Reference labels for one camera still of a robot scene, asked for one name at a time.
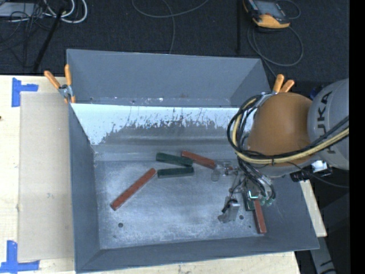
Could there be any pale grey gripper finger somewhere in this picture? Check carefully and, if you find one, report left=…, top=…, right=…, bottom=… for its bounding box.
left=217, top=196, right=241, bottom=224
left=211, top=160, right=233, bottom=182

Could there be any red-brown flat block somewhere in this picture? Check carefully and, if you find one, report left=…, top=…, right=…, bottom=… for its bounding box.
left=110, top=167, right=157, bottom=212
left=181, top=150, right=217, bottom=170
left=253, top=200, right=268, bottom=235

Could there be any dark green flat block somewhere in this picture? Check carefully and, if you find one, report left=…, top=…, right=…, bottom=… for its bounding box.
left=156, top=166, right=196, bottom=180
left=155, top=152, right=194, bottom=167

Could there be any grey metal bin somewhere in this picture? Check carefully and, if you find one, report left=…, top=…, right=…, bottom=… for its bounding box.
left=66, top=49, right=321, bottom=274

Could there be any pale cardboard board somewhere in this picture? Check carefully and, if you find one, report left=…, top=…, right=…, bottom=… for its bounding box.
left=17, top=92, right=75, bottom=264

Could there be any black cylinder on white bracket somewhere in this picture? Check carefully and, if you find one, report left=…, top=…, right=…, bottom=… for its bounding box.
left=290, top=160, right=333, bottom=182

